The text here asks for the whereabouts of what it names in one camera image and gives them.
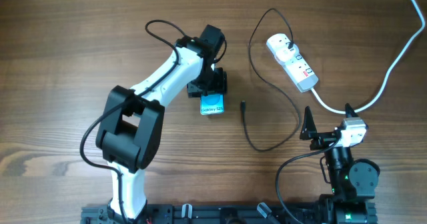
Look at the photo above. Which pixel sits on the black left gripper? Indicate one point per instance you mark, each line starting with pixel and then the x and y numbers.
pixel 219 85

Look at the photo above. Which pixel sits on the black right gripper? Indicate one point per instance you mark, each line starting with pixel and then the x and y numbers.
pixel 322 138

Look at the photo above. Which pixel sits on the blue Galaxy smartphone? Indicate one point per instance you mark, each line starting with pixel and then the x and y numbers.
pixel 212 104

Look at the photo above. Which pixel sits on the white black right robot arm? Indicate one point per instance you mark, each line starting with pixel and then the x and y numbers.
pixel 353 181

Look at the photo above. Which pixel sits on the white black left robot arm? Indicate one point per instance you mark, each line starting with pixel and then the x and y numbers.
pixel 129 133

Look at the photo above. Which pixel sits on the white charger adapter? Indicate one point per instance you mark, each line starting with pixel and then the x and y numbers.
pixel 286 56

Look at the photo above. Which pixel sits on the white power strip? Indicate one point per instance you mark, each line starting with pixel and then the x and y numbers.
pixel 301 74

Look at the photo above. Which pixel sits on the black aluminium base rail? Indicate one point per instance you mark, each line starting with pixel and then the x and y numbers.
pixel 233 214

